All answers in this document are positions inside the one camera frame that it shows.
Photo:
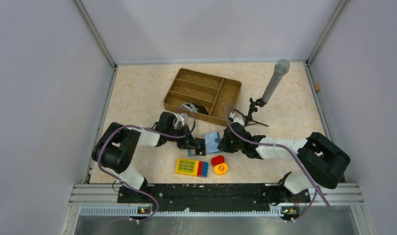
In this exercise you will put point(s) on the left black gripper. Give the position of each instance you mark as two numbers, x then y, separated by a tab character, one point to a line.
188	142

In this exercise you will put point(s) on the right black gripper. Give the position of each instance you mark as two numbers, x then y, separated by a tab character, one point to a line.
223	146

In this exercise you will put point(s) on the blue leather card holder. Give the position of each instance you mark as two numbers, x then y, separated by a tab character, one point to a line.
212	141

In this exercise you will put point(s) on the black credit card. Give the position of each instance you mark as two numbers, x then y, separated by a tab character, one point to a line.
201	149

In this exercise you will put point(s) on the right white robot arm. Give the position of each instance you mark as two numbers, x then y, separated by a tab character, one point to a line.
324	162

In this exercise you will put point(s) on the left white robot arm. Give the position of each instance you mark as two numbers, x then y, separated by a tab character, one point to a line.
115	149

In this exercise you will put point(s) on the red rounded toy block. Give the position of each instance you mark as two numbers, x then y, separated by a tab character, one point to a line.
217	160

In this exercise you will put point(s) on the yellow window toy block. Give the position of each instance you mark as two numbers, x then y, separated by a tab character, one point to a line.
186	167

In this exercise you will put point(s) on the yellow round toy block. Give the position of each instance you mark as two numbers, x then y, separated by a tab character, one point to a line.
221	169

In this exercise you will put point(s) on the blue toy block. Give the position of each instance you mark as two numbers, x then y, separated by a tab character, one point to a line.
204	169

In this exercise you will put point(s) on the black tripod mic stand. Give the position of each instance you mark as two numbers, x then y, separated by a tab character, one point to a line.
253	108

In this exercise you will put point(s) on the woven wicker tray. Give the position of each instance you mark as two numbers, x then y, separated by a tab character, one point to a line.
213	93

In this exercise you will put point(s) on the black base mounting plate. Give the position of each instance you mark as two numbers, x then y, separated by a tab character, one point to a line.
213	197

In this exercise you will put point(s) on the grey microphone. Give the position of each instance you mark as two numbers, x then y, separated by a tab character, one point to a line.
281	68

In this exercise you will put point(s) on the small brown wall object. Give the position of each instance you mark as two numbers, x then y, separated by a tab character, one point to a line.
317	86

